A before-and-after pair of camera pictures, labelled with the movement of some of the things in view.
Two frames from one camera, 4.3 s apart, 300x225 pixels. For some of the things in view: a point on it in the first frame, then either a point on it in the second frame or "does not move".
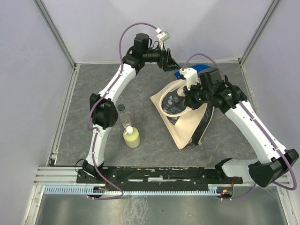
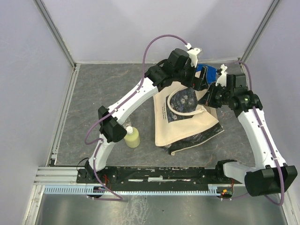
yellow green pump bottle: [131, 137] does not move
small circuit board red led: [227, 192] does not move
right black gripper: [188, 96] -> [207, 100]
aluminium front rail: [67, 176] does not move
